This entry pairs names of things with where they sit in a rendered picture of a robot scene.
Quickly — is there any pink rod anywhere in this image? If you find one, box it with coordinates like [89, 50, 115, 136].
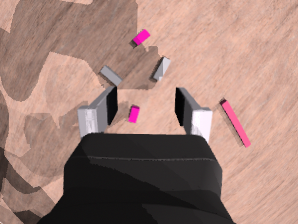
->
[220, 99, 251, 148]

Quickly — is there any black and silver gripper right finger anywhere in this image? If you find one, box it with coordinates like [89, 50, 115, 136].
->
[174, 87, 213, 143]

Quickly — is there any grey rod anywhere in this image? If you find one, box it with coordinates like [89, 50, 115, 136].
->
[153, 57, 171, 81]
[100, 65, 123, 86]

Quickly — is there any small magenta block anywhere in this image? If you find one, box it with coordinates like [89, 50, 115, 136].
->
[133, 30, 150, 45]
[129, 106, 140, 123]

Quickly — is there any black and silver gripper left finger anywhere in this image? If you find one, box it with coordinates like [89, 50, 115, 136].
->
[77, 86, 118, 140]

